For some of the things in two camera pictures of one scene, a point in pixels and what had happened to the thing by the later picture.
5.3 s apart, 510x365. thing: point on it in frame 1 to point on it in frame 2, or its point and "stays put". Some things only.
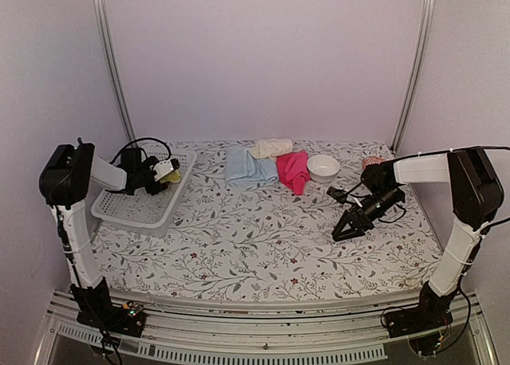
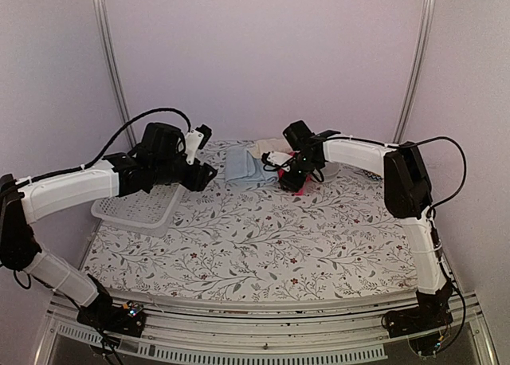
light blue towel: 240,163 stays put
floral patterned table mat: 268,243 stays put
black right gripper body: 389,198 to 306,167
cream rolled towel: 271,147 stays put
